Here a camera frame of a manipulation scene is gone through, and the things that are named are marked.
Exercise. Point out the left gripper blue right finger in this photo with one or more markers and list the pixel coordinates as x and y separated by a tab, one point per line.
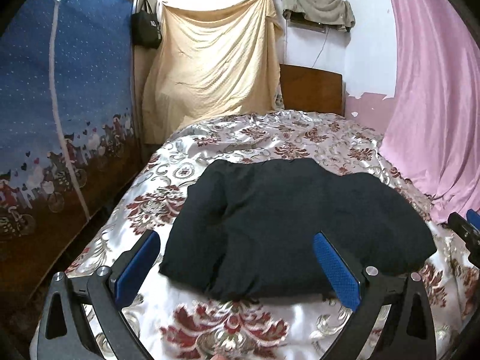
347	284

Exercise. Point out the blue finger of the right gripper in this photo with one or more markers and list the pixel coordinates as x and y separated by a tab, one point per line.
473	218

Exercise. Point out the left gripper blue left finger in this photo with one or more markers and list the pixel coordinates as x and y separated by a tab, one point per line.
131	268

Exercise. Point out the black large garment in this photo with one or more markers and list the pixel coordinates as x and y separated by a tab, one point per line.
246	230

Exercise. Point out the pink curtain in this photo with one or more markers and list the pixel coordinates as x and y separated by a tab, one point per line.
433	135

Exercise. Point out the blue fabric wardrobe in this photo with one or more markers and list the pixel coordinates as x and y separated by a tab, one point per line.
68	142

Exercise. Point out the brown wooden headboard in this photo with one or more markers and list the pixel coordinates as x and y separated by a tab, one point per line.
309	89

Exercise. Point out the beige hanging cloth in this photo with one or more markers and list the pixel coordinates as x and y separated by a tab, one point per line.
212	63

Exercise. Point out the black hanging bag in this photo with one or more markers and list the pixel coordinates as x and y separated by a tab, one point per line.
145	27

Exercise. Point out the olive cloth on shelf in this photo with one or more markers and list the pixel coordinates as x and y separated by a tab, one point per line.
334	14

